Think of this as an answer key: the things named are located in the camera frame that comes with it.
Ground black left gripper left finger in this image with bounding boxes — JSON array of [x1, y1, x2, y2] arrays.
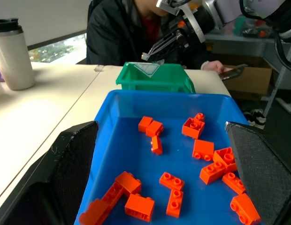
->
[[0, 120, 100, 225]]

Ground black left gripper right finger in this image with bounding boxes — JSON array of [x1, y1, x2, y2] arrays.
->
[[224, 121, 291, 225]]

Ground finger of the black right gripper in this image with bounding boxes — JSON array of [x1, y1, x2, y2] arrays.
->
[[149, 41, 187, 62], [147, 30, 183, 55]]

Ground black smartphone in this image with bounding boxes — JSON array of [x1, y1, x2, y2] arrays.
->
[[219, 64, 249, 82]]

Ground green plastic bin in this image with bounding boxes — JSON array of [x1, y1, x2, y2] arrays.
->
[[115, 61, 196, 94]]

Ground blue plastic bin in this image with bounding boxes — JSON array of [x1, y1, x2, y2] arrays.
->
[[74, 89, 266, 225]]

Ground person's bare hand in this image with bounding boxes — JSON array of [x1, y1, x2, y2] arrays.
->
[[201, 60, 225, 76]]

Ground person in dark jacket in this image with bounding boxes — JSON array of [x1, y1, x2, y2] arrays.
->
[[86, 0, 208, 70]]

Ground black and white shoes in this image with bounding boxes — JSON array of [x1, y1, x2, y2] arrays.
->
[[243, 108, 267, 128]]

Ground brown cardboard box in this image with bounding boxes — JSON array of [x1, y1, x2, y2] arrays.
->
[[221, 58, 273, 95]]

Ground white tumbler with black lid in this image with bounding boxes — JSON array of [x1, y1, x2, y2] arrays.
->
[[0, 18, 35, 91]]

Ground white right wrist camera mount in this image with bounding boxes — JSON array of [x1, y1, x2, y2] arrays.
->
[[155, 0, 207, 44]]

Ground grey metal table frame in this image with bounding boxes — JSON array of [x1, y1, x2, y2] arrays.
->
[[205, 32, 291, 113]]

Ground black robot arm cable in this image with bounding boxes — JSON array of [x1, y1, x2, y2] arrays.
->
[[238, 0, 291, 73]]

